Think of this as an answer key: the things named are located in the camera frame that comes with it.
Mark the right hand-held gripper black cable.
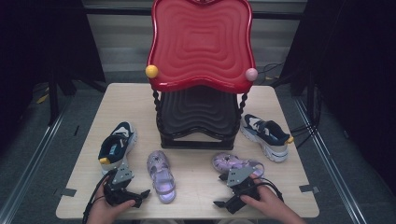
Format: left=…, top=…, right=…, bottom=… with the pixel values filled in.
left=255, top=176, right=285, bottom=203

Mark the grey tape piece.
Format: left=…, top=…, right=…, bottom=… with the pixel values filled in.
left=60, top=187, right=78, bottom=198
left=299, top=184, right=321, bottom=194

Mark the dark curtain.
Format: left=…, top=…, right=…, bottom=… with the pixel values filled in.
left=279, top=0, right=396, bottom=194
left=0, top=0, right=106, bottom=153

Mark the hand-held gripper black cable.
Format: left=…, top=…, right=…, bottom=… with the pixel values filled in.
left=255, top=176, right=285, bottom=203
left=82, top=173, right=114, bottom=224

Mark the black metal stand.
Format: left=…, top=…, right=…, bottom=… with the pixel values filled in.
left=46, top=71, right=62, bottom=127
left=306, top=71, right=323, bottom=129

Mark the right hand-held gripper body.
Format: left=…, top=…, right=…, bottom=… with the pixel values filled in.
left=219, top=165, right=261, bottom=204

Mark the metal floor rail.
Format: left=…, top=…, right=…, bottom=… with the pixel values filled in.
left=0, top=96, right=76, bottom=224
left=293, top=96, right=372, bottom=224

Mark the purple jelly sandal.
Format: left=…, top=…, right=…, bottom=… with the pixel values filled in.
left=147, top=150, right=177, bottom=204
left=211, top=152, right=265, bottom=179

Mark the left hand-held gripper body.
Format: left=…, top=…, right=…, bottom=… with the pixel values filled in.
left=103, top=162, right=143, bottom=209

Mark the thin black floor cable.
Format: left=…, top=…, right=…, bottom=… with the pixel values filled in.
left=258, top=62, right=286, bottom=76

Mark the navy and white sneaker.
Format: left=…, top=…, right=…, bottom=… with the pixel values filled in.
left=97, top=120, right=138, bottom=175
left=239, top=113, right=295, bottom=163

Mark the left hand-held gripper black cable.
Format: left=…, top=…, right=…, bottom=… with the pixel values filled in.
left=82, top=173, right=114, bottom=224

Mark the red and black shoe rack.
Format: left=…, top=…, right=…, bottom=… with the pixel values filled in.
left=145, top=0, right=260, bottom=151

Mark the person's right hand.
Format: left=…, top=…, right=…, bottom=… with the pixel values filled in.
left=240, top=174, right=290, bottom=218

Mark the yellow floor tape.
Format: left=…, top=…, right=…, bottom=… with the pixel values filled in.
left=35, top=88, right=50, bottom=105

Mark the person's left hand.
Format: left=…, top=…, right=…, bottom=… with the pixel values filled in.
left=88, top=186, right=137, bottom=224

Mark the black floor cable bundle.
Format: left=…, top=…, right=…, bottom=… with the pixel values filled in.
left=290, top=122, right=321, bottom=148

